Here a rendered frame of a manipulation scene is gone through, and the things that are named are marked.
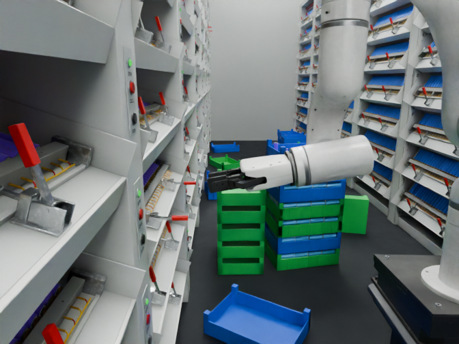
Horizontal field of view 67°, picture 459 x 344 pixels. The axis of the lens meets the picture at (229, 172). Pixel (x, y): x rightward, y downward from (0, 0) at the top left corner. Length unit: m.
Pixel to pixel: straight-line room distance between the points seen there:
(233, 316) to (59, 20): 1.17
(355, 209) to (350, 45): 1.40
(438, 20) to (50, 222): 0.74
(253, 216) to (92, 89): 1.08
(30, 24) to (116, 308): 0.39
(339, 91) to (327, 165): 0.14
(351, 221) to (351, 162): 1.33
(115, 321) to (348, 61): 0.58
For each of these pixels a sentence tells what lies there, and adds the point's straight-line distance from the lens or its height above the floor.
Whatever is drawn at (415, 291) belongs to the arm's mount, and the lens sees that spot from 0.91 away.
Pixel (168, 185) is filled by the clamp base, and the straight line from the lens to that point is 1.03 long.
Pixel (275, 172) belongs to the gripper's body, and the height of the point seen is 0.65.
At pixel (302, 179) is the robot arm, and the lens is 0.71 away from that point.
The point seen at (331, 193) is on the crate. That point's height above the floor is 0.35.
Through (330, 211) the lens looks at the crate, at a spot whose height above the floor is 0.26.
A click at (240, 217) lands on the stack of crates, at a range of 1.46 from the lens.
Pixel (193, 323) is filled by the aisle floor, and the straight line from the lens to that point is 1.33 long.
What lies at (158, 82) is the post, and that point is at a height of 0.81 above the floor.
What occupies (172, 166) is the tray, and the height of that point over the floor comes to 0.54.
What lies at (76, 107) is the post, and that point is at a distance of 0.50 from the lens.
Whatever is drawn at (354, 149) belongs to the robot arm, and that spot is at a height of 0.69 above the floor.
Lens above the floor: 0.83
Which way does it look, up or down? 15 degrees down
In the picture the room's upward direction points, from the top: straight up
